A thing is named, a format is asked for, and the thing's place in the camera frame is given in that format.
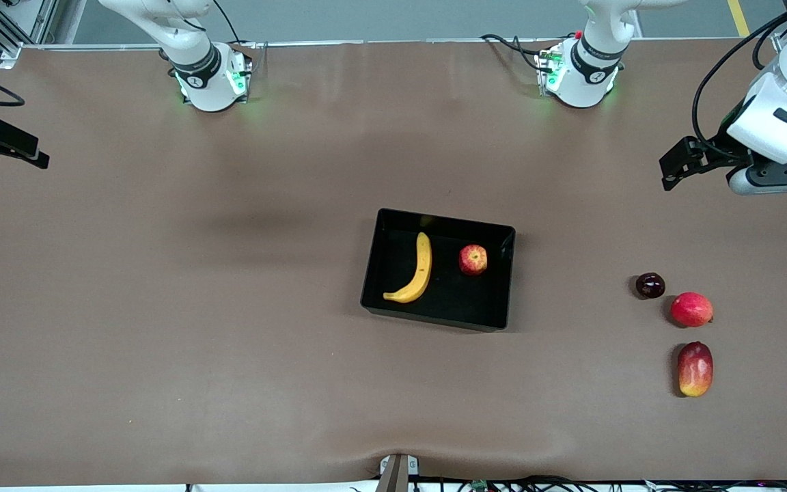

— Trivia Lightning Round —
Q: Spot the black plastic box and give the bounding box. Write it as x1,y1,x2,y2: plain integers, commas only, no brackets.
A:
359,208,517,333

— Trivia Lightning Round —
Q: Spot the grey camera mount clamp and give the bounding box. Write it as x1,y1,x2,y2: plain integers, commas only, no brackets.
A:
378,453,420,492

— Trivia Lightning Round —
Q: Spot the round red peach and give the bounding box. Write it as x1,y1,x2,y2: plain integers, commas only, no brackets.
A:
670,292,715,329

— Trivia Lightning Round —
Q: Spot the aluminium frame post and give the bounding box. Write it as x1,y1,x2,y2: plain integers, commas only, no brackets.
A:
0,0,61,69

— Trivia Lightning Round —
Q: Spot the small red apple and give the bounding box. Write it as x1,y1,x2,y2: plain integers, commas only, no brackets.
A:
458,244,489,277

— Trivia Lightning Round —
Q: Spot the brown table mat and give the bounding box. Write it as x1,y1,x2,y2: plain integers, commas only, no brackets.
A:
0,38,787,487

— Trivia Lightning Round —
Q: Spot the red yellow mango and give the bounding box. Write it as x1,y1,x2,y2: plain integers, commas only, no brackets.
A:
677,341,715,398

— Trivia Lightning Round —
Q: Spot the dark red plum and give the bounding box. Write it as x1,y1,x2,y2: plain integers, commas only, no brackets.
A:
635,272,666,300

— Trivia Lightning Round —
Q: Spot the yellow banana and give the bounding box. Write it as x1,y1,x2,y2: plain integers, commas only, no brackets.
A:
383,232,433,304

